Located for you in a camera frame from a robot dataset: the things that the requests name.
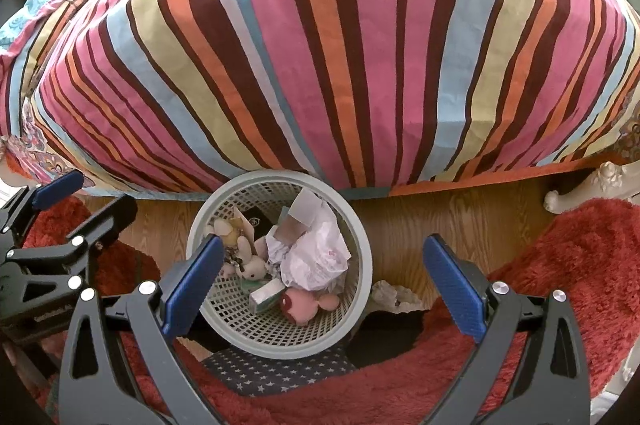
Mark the star patterned grey cloth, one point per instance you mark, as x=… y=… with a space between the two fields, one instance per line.
x=275 y=372

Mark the pink plush toy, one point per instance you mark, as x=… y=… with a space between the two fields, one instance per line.
x=300 y=307

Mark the red fluffy rug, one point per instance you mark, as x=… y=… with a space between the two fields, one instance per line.
x=575 y=265

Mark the striped bedspread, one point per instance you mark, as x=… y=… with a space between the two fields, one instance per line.
x=325 y=55

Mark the small teal white box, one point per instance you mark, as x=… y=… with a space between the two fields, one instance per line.
x=265 y=300

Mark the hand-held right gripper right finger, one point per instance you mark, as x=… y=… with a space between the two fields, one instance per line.
x=457 y=290

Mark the crumpled white tissue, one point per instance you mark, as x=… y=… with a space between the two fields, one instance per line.
x=395 y=292

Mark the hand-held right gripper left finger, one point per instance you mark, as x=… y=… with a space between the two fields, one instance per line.
x=195 y=290

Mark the small black box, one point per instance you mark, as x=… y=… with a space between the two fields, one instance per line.
x=260 y=225

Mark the white plastic bag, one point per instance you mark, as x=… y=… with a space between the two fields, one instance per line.
x=315 y=260

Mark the grey mesh waste basket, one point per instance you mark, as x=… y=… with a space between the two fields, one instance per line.
x=235 y=320

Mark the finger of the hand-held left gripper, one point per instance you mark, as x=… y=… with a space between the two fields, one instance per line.
x=60 y=187
x=115 y=217

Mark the white paper ball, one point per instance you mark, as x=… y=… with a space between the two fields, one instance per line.
x=280 y=250

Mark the patterned bed sheet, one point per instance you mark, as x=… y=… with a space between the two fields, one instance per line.
x=25 y=150

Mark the black cloth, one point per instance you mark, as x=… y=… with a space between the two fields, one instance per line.
x=385 y=337

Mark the cream bunny plush toy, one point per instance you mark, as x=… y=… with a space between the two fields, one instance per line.
x=250 y=267

